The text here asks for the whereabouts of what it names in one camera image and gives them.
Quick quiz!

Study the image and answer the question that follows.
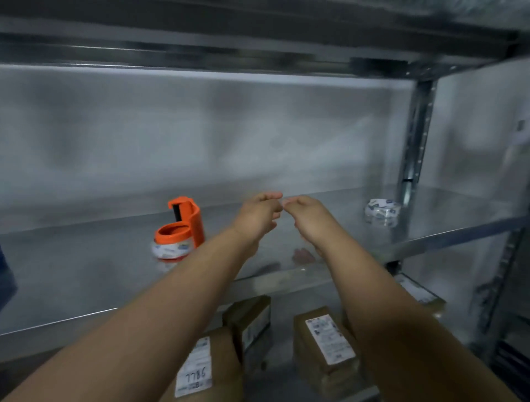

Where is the person's right hand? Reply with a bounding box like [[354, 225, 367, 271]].
[[281, 195, 347, 257]]

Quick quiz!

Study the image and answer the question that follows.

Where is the person's left hand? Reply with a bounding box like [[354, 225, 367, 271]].
[[230, 190, 284, 257]]

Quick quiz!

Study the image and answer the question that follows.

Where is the orange tape dispenser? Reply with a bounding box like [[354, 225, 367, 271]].
[[153, 196, 206, 261]]

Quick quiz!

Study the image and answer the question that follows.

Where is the transparent tape roll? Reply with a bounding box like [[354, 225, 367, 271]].
[[364, 198, 402, 228], [151, 240, 193, 262]]

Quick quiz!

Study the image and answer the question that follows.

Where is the blue tape dispenser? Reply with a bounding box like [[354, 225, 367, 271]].
[[0, 246, 18, 311]]

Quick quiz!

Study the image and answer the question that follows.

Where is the person's left forearm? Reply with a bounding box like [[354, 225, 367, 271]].
[[2, 225, 257, 402]]

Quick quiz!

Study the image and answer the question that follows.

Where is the person's right forearm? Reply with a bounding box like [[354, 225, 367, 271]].
[[319, 238, 518, 402]]

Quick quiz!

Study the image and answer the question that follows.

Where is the wide cardboard box handwritten label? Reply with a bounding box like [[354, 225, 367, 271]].
[[159, 327, 245, 402]]

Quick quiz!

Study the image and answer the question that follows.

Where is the grey metal shelving rack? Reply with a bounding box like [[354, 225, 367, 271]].
[[0, 0, 530, 402]]

